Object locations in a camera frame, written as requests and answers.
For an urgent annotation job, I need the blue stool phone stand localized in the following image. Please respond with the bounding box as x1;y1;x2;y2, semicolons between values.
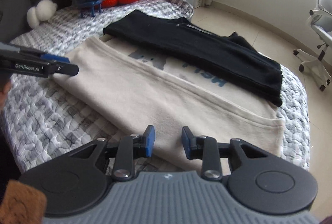
77;0;103;18

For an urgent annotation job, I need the grey checked quilted bedcover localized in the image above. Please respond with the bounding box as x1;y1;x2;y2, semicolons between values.
1;0;310;171

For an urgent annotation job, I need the cream black raglan sweatshirt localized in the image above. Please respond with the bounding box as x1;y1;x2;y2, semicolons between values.
51;9;287;172

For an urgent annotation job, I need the person's left hand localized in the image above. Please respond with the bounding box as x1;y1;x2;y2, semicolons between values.
0;79;12;111

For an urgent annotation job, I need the brown furry patch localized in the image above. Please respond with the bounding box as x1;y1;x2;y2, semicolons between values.
1;180;47;224

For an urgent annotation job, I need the white fluffy plush toy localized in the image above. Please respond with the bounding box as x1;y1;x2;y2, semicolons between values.
26;0;57;29

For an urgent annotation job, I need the white grey office chair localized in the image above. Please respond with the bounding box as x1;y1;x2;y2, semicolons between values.
293;0;332;92

